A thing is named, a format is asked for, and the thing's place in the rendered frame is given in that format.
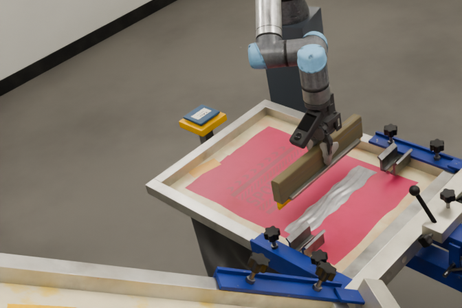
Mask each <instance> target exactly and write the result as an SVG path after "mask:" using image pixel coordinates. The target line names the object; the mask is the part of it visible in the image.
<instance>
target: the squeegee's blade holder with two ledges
mask: <svg viewBox="0 0 462 308"><path fill-rule="evenodd" d="M360 142H361V140H360V139H356V140H355V141H353V142H352V143H351V144H350V145H348V146H347V147H346V148H345V149H344V150H343V151H342V152H341V153H339V154H338V155H337V156H336V157H334V158H333V159H332V160H331V163H330V165H329V166H327V165H325V166H324V167H323V168H321V169H320V170H319V171H318V172H317V173H316V174H315V175H313V176H312V177H311V178H310V179H308V180H307V181H306V182H305V183H304V184H303V185H302V186H301V187H299V188H298V189H297V190H296V191H294V192H293V193H292V194H291V195H290V196H289V199H290V200H292V201H293V200H294V199H295V198H297V196H299V195H300V194H301V193H302V192H303V191H304V190H306V189H307V188H308V187H309V186H310V185H312V184H313V183H314V182H315V181H316V180H317V179H318V178H320V177H321V176H322V175H323V174H325V173H326V172H327V171H328V170H329V169H330V168H331V167H332V166H334V165H335V164H336V163H337V162H339V161H340V160H341V159H342V158H343V157H344V156H345V155H346V154H347V153H349V152H350V151H351V150H352V149H354V148H355V147H356V146H357V145H358V144H359V143H360Z"/></svg>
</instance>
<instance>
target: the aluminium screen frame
mask: <svg viewBox="0 0 462 308"><path fill-rule="evenodd" d="M266 115H269V116H272V117H274V118H278V119H279V120H283V121H286V122H288V123H291V124H294V125H296V126H298V124H299V123H300V121H301V120H302V118H303V116H304V115H305V113H303V112H301V111H297V110H295V109H291V108H289V107H285V106H283V105H281V104H277V103H275V102H271V101H269V100H264V101H262V102H261V103H259V104H258V105H256V106H255V107H254V108H252V109H251V110H249V111H248V112H247V113H245V114H244V115H242V116H241V117H240V118H238V119H237V120H235V121H234V122H233V123H232V124H230V125H228V126H227V127H226V128H224V129H223V130H222V131H220V132H218V133H217V134H216V135H214V136H213V137H211V138H210V139H209V140H207V141H206V142H204V143H203V144H202V145H201V146H199V147H197V148H196V149H195V150H193V151H192V152H191V153H189V154H187V156H185V157H183V158H182V159H181V160H179V161H178V162H177V163H175V164H173V165H172V166H171V167H170V168H168V169H167V170H165V171H164V172H163V173H161V174H160V175H158V176H157V177H156V178H154V179H152V180H151V181H150V182H149V183H147V184H146V189H147V192H148V194H150V195H152V196H153V197H155V198H157V199H159V200H160V201H163V202H164V203H166V204H168V205H170V206H172V207H174V208H175V209H177V210H179V211H180V212H182V213H184V214H186V215H188V216H189V217H192V218H193V219H195V220H197V221H199V222H200V223H202V224H204V225H206V226H208V227H209V228H212V229H213V230H215V231H217V232H219V233H220V234H222V235H224V236H226V237H228V238H229V239H232V240H233V241H235V242H237V243H239V244H241V245H242V246H244V247H246V248H247V249H249V250H252V248H251V245H250V239H255V238H256V237H257V236H258V235H259V233H257V232H255V231H253V230H251V229H249V228H247V227H245V226H244V225H241V224H240V223H237V222H236V221H234V220H232V219H230V218H228V217H226V216H224V215H222V214H220V213H219V212H217V211H215V210H213V209H211V208H209V207H207V206H205V205H203V204H202V203H199V202H198V201H195V200H194V199H191V198H190V197H188V196H186V195H184V194H182V193H180V192H178V191H176V190H175V189H173V188H171V187H169V186H171V185H172V184H174V183H175V182H176V181H177V180H179V179H180V178H182V177H183V176H184V175H186V174H187V173H189V172H190V171H191V170H192V169H194V168H195V167H197V166H198V165H200V163H202V162H204V161H205V160H206V159H208V158H209V157H210V156H211V155H213V154H215V153H216V152H217V151H218V150H220V149H221V148H223V147H224V146H225V145H226V144H228V143H229V142H231V141H232V140H233V139H235V138H236V137H238V136H239V135H240V134H242V133H243V132H244V131H246V130H247V129H249V128H250V127H251V126H253V125H254V124H256V123H257V122H258V121H259V120H261V119H262V118H264V117H265V116H266ZM372 137H373V136H370V135H367V134H364V133H363V136H362V137H361V142H360V143H359V144H358V145H357V146H356V147H357V148H359V149H362V150H365V151H368V152H370V153H374V154H376V155H379V154H380V153H382V152H383V151H384V150H385V148H382V147H379V146H376V145H373V144H370V143H369V140H370V139H371V138H372ZM407 166H409V167H411V168H415V169H417V170H419V171H423V172H425V173H428V174H431V175H434V176H436V177H437V178H436V179H435V180H434V181H433V182H432V183H431V184H430V185H429V186H428V187H427V188H426V189H425V190H424V191H423V192H422V193H421V194H420V195H421V197H422V199H423V200H424V202H425V203H426V204H427V203H428V202H429V201H430V200H431V199H432V198H433V197H434V196H435V195H436V194H437V193H438V192H439V191H440V190H441V189H442V188H443V187H444V186H445V185H446V184H447V183H448V182H449V181H450V180H451V179H452V178H453V177H454V176H455V175H456V174H457V173H458V170H457V171H456V172H455V173H451V172H449V171H446V170H443V169H441V168H437V167H436V166H432V165H429V164H426V163H424V162H420V161H418V160H415V159H413V158H411V162H410V163H409V164H408V165H407ZM421 209H422V206H421V204H420V203H419V201H418V200H417V198H416V199H415V200H414V201H413V202H412V203H411V204H410V205H409V206H408V207H407V208H406V209H405V210H404V211H403V212H402V213H401V214H400V215H399V216H398V217H397V218H396V219H395V220H394V221H393V222H392V223H391V224H390V225H389V226H388V227H387V228H386V229H385V230H384V231H383V232H382V233H381V234H380V235H379V236H378V237H377V238H376V239H375V240H374V241H373V242H372V243H371V244H370V245H369V246H368V247H367V248H366V249H365V250H364V251H363V252H362V253H361V254H360V255H359V256H358V257H357V258H356V259H355V260H354V261H353V262H352V263H351V264H350V265H349V266H348V267H347V268H346V269H345V270H344V271H343V272H342V273H341V274H344V275H345V276H348V277H349V278H352V279H354V278H355V277H356V276H357V275H358V274H359V273H360V272H361V271H362V270H363V269H364V268H365V267H366V266H367V265H368V264H369V263H370V262H371V261H372V260H373V259H374V258H375V257H376V256H377V255H378V254H379V253H380V252H381V251H382V250H383V249H384V247H385V246H386V245H387V244H388V243H389V242H390V241H391V240H392V239H393V238H394V237H395V236H396V235H397V234H398V233H399V232H400V231H401V230H402V229H403V228H404V227H405V226H406V225H407V224H408V223H409V222H410V221H411V220H412V219H413V217H414V216H415V215H416V214H417V213H418V212H419V211H420V210H421Z"/></svg>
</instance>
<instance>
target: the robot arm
mask: <svg viewBox="0 0 462 308"><path fill-rule="evenodd" d="M255 1H256V42H255V43H251V44H249V47H248V58H249V62H250V66H251V68H253V69H269V68H276V67H292V66H298V68H299V73H300V82H301V87H302V96H303V100H304V102H305V107H306V108H308V110H307V112H306V113H305V115H304V116H303V118H302V120H301V121H300V123H299V124H298V126H297V127H296V129H295V131H294V132H293V134H292V135H291V137H290V139H289V141H290V142H291V144H293V145H295V146H297V147H300V148H302V149H304V148H305V147H307V150H310V149H311V148H312V147H313V146H315V145H316V144H317V143H319V141H321V140H322V143H321V144H320V148H321V150H322V156H323V158H324V161H323V162H324V163H325V164H326V165H327V166H329V165H330V163H331V159H332V156H333V154H334V153H335V152H336V151H337V149H338V147H339V144H338V142H333V139H332V137H331V136H330V134H332V133H333V132H334V131H335V130H336V131H338V130H340V129H341V128H342V123H341V115H340V112H338V111H336V108H335V102H334V95H333V93H331V92H330V87H329V77H328V71H327V53H328V45H327V40H326V38H325V36H324V35H323V34H321V33H320V32H315V31H313V32H308V33H306V34H305V35H304V36H303V38H297V39H290V40H283V39H282V37H283V36H282V25H292V24H296V23H300V22H301V21H304V20H305V19H307V18H308V16H309V6H308V5H307V2H306V1H305V0H255ZM338 118H339V119H340V125H339V126H338Z"/></svg>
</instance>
